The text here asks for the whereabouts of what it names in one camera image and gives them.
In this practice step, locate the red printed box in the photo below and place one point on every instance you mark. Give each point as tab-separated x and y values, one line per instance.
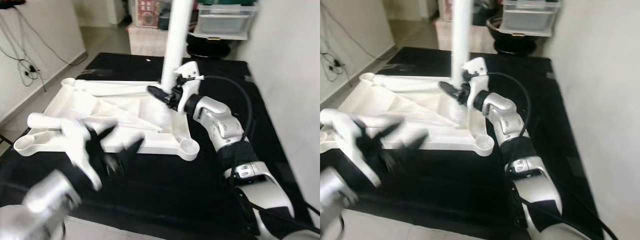
445	7
147	12

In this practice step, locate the black wok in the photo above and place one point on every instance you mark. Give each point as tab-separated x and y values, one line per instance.
210	49
515	46

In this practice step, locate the white plastic table top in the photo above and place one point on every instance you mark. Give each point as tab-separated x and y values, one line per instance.
450	142
160	145

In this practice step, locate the white plastic table leg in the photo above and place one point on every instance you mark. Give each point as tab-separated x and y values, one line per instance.
461	40
410	79
177	45
115	84
335	117
125	92
420	87
42	121

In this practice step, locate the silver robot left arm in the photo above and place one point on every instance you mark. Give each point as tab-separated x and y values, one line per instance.
335	200
45	200

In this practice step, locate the black bag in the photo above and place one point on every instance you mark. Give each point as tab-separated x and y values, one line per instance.
164	20

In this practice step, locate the black tablecloth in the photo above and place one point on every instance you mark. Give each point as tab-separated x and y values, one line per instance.
175	190
450	200

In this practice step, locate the dark green lid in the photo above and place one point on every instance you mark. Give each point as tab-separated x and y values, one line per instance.
225	2

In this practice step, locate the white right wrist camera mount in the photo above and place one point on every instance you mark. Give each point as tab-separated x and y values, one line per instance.
187	75
477	70

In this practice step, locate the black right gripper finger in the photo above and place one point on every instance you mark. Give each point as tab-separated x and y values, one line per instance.
450	89
159	93

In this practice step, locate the clear plastic storage box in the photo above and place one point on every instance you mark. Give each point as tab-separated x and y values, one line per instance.
225	22
530	20

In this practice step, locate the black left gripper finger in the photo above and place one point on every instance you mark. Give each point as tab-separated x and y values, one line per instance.
106	136
385	132
412	145
131	152

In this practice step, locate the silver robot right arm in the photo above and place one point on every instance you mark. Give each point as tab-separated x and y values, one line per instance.
505	117
220	125

